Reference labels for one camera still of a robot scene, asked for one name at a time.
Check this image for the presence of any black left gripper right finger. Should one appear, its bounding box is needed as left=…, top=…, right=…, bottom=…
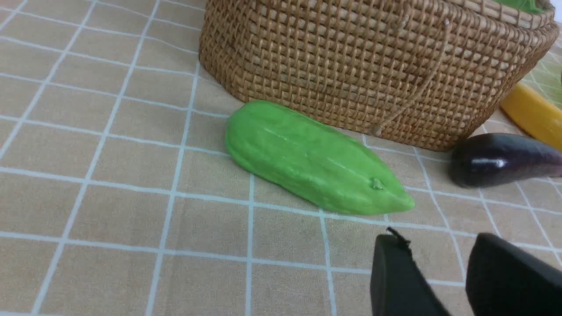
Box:
left=465, top=233, right=562, bottom=316

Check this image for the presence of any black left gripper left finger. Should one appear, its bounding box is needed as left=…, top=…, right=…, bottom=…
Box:
left=371, top=227, right=450, bottom=316

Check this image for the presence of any purple toy eggplant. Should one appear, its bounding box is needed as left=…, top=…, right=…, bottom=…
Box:
left=448, top=133, right=562, bottom=188

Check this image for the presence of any green toy gourd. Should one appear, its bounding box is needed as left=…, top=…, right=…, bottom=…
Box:
left=225, top=101, right=415, bottom=216

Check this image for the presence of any yellow toy banana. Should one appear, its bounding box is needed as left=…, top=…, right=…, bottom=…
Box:
left=501, top=83, right=562, bottom=150

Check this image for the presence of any woven rattan basket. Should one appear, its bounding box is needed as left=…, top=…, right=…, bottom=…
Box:
left=199, top=0, right=559, bottom=151

